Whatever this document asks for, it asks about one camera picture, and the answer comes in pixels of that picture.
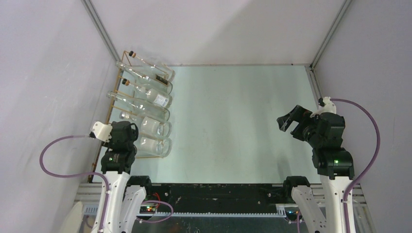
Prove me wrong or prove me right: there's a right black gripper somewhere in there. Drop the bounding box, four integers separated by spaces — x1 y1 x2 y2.
276 104 322 147

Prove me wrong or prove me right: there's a clear bottle frosted cap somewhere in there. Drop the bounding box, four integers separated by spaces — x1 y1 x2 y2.
120 111 172 137

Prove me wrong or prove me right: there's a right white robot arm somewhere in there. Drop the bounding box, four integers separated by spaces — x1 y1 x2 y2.
276 105 356 233

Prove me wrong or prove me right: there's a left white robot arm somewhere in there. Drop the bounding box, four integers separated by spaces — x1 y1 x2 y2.
91 121 154 233

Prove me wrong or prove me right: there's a long clear glass bottle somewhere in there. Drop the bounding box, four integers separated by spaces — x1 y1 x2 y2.
107 91 171 120

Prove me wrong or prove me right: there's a clear bottle white label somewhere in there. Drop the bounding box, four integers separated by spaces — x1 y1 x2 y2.
121 78 172 109

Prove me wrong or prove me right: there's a clear bottle black label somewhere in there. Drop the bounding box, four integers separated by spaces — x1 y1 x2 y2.
116 62 173 94

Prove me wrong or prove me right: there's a clear bottle black cork top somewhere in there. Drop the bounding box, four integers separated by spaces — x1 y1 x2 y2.
128 50 175 82

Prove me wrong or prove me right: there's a left electronics board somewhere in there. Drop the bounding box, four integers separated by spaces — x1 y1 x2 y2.
139 205 157 215

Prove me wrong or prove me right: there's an electronics board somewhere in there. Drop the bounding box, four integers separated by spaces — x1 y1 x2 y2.
139 205 157 215
286 210 300 218

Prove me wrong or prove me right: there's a right electronics board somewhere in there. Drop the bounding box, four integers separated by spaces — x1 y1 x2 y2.
286 210 300 218

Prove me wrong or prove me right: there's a gold wire wine rack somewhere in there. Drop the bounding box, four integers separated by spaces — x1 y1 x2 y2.
87 50 171 183

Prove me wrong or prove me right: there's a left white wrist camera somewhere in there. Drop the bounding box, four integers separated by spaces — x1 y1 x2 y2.
89 121 113 142

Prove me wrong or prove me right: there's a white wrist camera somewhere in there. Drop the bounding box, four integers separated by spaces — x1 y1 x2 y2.
310 97 337 118
89 121 113 142

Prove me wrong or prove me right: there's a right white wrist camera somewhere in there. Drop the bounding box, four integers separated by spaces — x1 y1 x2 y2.
310 97 337 118

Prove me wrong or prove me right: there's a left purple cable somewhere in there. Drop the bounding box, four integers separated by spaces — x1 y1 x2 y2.
39 135 112 232

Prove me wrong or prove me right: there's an aluminium frame rail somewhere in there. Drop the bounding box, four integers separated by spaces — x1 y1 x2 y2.
75 183 367 217

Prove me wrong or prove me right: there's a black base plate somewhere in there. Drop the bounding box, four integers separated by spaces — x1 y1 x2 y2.
149 183 294 215

